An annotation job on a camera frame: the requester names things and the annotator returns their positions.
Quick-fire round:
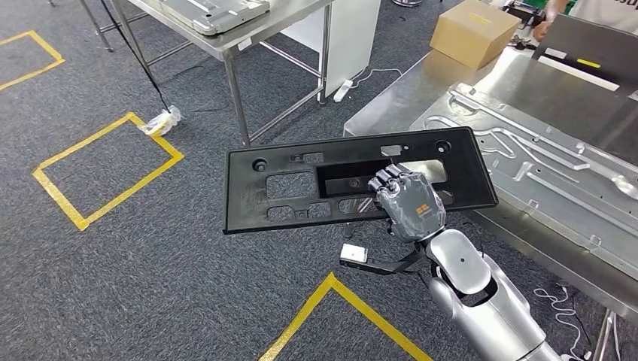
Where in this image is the yellow floor tape square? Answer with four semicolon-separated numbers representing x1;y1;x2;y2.
0;29;65;93
258;272;433;361
31;111;185;232

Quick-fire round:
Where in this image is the stainless steel workbench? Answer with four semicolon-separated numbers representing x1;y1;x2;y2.
342;46;638;361

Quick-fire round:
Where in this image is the grey laptop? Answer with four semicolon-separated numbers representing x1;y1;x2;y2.
530;13;638;93

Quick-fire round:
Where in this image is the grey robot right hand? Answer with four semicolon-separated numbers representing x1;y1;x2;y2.
367;163;447;244

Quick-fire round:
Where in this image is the grey stamped metal panel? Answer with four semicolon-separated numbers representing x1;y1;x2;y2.
151;0;272;38

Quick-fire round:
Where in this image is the steel frame table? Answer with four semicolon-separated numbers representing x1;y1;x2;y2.
77;0;336;149

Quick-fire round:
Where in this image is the black plastic plate bracket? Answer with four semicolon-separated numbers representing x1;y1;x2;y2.
223;126;500;235

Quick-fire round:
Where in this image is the black camera bracket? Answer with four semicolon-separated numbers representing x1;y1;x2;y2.
339;246;426;277

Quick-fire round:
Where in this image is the white board panel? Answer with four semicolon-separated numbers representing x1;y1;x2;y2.
280;0;383;99

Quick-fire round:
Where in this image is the person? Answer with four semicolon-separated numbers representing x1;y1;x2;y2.
568;0;638;37

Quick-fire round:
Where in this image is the brown cardboard box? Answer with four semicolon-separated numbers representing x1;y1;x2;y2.
429;0;522;71

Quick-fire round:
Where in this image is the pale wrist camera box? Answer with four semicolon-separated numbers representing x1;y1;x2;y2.
340;243;369;264

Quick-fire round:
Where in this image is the black device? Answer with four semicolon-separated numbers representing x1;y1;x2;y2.
502;1;544;27

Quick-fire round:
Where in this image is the bunch of keys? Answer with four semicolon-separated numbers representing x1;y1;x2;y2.
509;35;538;52

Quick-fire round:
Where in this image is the clear plastic wrapped bundle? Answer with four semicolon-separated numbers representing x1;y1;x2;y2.
138;105;182;138

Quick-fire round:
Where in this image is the white power strip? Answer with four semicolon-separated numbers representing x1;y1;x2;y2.
332;78;355;104

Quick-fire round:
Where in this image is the black hanging cable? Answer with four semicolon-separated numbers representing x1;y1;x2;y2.
97;0;171;111

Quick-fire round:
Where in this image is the large stamped metal panel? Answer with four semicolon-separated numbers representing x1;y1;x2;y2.
407;82;638;284

